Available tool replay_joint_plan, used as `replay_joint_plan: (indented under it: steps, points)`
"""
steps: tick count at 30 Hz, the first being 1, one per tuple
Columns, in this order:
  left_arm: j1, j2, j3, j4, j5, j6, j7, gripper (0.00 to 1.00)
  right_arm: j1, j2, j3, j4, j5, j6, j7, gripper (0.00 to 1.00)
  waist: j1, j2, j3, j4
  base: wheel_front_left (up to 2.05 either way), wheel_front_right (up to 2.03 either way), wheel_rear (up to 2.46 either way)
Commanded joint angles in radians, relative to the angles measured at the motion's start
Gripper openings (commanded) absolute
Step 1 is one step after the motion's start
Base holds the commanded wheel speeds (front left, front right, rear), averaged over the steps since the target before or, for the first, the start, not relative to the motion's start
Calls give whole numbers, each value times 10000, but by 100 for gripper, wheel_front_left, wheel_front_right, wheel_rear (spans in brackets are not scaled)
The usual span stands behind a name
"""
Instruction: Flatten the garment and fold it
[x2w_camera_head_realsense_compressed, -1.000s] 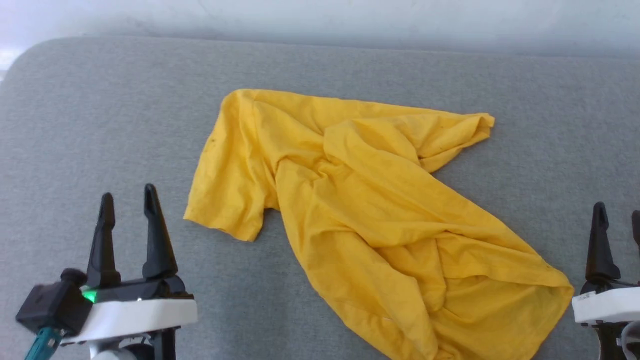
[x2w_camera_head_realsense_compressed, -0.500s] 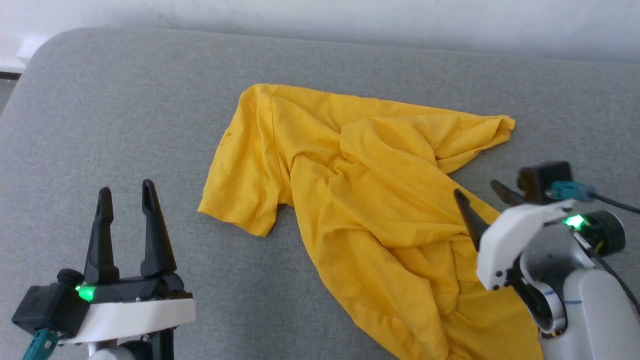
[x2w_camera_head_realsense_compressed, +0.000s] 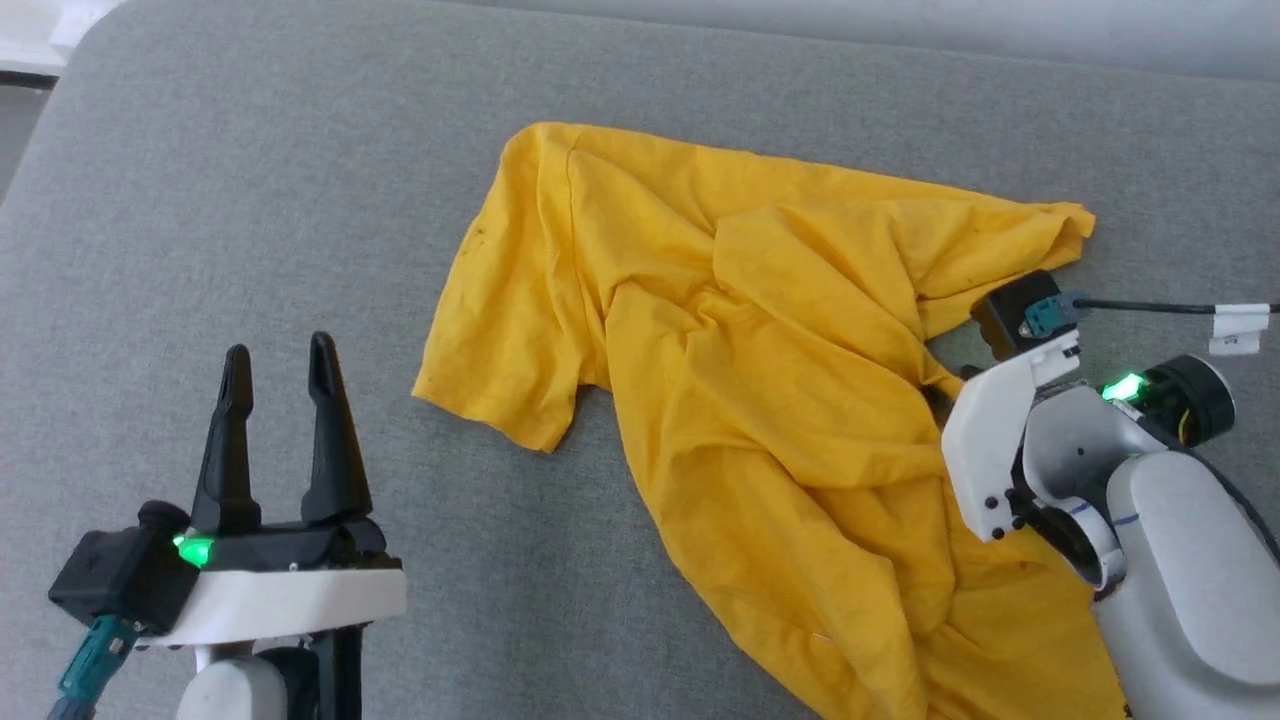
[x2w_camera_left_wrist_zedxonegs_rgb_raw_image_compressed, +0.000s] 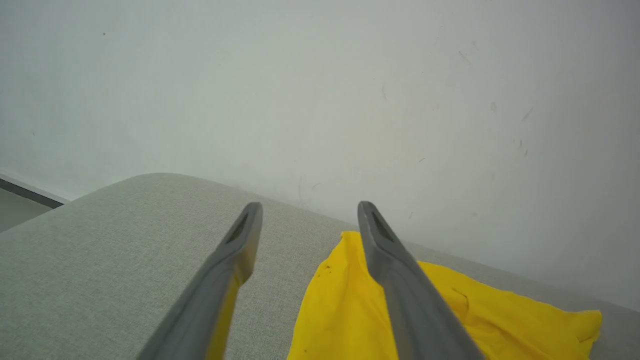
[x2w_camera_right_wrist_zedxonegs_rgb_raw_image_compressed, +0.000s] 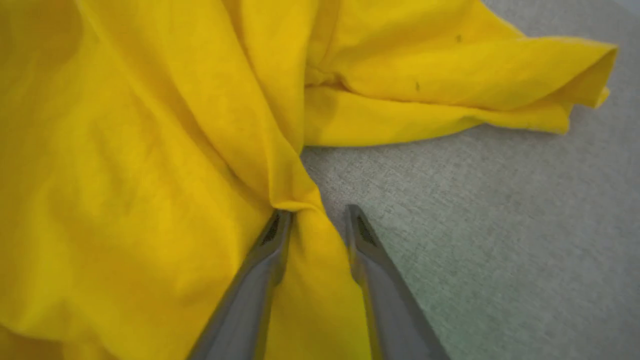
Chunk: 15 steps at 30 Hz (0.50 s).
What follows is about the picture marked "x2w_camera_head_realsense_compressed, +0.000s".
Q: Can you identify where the black cable with teal plug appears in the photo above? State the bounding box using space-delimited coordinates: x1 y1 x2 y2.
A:
45 615 141 720
1060 292 1280 319

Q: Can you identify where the yellow t-shirt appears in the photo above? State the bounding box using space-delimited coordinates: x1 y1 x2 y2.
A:
412 122 1131 720

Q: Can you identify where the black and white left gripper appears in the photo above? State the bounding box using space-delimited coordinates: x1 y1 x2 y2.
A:
150 332 409 648

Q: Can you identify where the white cable label tag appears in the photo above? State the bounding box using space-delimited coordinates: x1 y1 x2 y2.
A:
1208 303 1272 356

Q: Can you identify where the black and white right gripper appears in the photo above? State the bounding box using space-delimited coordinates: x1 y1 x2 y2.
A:
940 330 1086 544

